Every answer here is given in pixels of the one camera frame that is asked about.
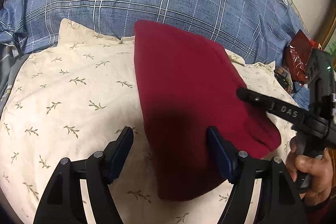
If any dark red garment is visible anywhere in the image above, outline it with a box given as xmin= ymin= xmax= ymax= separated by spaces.
xmin=134 ymin=20 xmax=281 ymax=201

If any red sleeve forearm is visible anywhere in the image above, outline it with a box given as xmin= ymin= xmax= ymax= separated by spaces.
xmin=302 ymin=196 xmax=330 ymax=224

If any right hand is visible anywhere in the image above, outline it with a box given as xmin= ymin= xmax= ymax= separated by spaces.
xmin=286 ymin=137 xmax=333 ymax=206

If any red plastic bag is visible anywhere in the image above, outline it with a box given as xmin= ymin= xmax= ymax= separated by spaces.
xmin=283 ymin=30 xmax=322 ymax=84

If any cream leaf-print pillow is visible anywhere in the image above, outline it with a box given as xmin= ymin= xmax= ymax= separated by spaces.
xmin=1 ymin=19 xmax=294 ymax=223

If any grey quilt with pink star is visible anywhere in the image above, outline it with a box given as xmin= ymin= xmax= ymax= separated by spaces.
xmin=1 ymin=44 xmax=27 ymax=113

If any gold picture frame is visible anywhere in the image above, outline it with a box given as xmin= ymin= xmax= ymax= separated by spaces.
xmin=314 ymin=3 xmax=336 ymax=50

